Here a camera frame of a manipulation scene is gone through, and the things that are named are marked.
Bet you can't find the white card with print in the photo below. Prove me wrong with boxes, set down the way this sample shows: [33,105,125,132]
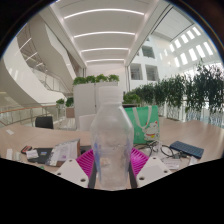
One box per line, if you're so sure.
[25,149,40,160]

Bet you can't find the dark blue flat case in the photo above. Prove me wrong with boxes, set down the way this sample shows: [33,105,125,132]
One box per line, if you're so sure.
[169,140,205,160]

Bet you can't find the black chair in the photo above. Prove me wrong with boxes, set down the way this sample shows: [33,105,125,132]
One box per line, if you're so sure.
[34,115,55,130]

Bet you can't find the green tote bag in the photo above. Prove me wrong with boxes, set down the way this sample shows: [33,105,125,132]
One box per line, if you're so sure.
[124,105,161,145]

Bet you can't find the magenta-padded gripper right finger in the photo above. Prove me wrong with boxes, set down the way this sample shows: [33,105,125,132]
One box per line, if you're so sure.
[128,147,173,189]

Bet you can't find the black flat pad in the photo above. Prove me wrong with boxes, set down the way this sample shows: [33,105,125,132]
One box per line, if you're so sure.
[27,147,54,164]

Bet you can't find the green plants on cabinet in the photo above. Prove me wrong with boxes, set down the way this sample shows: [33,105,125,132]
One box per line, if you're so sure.
[72,73,120,86]

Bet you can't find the potted plant in brown planter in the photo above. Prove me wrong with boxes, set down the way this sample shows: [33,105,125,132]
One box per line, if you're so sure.
[55,97,76,119]

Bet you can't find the white label card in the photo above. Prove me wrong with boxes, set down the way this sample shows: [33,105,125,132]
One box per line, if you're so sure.
[162,157,182,170]

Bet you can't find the row of green hedge plants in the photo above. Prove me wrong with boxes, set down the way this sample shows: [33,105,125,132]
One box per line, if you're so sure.
[123,61,224,128]

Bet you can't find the black cable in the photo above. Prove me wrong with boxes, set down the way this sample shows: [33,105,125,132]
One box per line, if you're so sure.
[134,139,183,159]

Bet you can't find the small red black box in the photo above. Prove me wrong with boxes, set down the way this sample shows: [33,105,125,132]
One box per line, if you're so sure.
[20,145,33,155]

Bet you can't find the small white packet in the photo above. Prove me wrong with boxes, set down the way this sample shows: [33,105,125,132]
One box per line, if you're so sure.
[188,155,200,167]

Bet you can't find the white power strip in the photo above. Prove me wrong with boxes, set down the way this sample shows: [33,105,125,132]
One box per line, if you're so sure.
[5,148,14,160]

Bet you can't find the ceiling light strips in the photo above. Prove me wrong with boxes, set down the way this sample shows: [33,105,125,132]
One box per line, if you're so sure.
[63,8,145,64]

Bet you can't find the white chair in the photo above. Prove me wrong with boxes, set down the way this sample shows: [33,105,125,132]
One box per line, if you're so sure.
[78,113,98,132]

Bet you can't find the clear plastic water bottle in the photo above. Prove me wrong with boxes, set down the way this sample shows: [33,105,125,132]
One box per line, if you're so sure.
[89,85,135,191]

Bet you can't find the white cabinet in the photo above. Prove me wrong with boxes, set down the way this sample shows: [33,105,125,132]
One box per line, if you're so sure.
[72,82,120,131]

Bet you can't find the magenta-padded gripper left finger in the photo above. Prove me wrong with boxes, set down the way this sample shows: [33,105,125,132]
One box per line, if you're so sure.
[54,148,98,189]

